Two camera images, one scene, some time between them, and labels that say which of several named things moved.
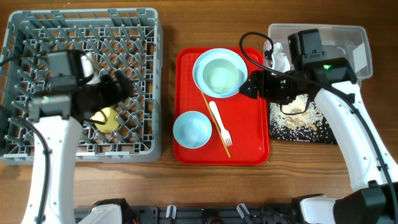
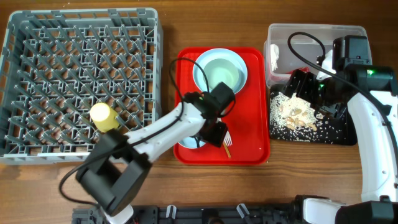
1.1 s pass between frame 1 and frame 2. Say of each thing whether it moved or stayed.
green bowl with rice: stayed
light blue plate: stayed
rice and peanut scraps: stayed
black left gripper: moved
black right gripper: moved
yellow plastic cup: stayed
